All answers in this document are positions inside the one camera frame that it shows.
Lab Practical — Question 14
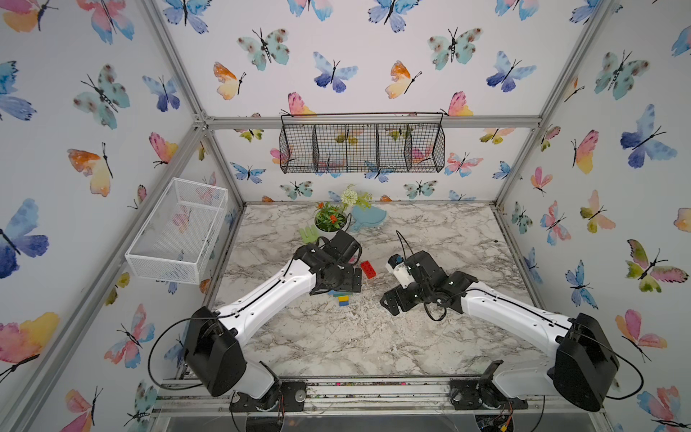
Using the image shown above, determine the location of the white mesh wall basket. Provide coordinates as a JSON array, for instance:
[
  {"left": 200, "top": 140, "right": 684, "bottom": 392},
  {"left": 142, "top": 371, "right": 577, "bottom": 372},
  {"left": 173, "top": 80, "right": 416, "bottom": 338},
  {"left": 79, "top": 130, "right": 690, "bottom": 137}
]
[{"left": 125, "top": 177, "right": 229, "bottom": 284}]

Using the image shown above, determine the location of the black wire wall basket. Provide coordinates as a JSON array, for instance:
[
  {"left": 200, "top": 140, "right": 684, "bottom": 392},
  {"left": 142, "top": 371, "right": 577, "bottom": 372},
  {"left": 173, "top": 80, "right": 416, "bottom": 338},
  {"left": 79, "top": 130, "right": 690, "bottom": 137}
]
[{"left": 273, "top": 113, "right": 446, "bottom": 175}]

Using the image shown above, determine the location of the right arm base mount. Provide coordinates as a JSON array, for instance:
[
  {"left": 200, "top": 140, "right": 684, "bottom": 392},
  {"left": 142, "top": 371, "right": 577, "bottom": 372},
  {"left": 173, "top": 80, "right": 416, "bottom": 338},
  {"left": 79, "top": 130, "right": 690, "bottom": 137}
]
[{"left": 449, "top": 360, "right": 529, "bottom": 410}]

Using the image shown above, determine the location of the teal whale shaped dish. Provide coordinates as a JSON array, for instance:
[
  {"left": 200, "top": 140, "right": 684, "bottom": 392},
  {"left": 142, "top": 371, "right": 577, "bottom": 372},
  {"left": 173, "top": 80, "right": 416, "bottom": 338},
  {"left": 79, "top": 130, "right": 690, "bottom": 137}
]
[{"left": 348, "top": 206, "right": 388, "bottom": 232}]

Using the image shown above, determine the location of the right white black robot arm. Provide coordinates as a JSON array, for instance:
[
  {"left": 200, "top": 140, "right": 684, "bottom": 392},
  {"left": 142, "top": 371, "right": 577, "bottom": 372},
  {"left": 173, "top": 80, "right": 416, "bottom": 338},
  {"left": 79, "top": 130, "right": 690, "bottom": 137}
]
[{"left": 380, "top": 251, "right": 619, "bottom": 412}]

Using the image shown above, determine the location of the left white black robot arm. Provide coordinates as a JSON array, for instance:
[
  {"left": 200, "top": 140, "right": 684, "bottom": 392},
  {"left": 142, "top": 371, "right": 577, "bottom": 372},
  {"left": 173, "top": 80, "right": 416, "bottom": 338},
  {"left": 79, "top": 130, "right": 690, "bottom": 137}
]
[{"left": 184, "top": 230, "right": 362, "bottom": 400}]

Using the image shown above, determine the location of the white pot with flowers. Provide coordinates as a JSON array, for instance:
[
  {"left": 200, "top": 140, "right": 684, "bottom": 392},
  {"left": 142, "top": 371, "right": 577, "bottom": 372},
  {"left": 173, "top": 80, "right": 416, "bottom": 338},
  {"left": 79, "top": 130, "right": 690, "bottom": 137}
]
[{"left": 314, "top": 185, "right": 374, "bottom": 233}]

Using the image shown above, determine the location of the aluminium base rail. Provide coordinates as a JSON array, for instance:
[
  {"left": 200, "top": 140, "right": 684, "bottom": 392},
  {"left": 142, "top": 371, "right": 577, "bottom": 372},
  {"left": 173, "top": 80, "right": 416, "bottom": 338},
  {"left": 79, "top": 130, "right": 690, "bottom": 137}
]
[{"left": 153, "top": 375, "right": 584, "bottom": 418}]

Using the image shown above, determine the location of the green toy rake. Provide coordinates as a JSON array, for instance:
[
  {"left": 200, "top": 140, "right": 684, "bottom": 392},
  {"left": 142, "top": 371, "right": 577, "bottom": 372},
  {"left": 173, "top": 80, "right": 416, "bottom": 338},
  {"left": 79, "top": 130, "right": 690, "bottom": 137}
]
[{"left": 299, "top": 225, "right": 320, "bottom": 244}]

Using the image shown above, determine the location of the red long lego brick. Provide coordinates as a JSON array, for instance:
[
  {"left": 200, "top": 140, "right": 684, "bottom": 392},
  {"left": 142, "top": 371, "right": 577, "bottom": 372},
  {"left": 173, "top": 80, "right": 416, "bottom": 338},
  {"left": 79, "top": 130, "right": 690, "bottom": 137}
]
[{"left": 360, "top": 261, "right": 377, "bottom": 279}]

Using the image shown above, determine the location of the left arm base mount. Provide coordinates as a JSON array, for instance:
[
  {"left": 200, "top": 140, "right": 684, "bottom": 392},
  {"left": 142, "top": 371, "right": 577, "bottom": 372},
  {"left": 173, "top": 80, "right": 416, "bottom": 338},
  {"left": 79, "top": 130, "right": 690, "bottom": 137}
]
[{"left": 230, "top": 380, "right": 307, "bottom": 413}]

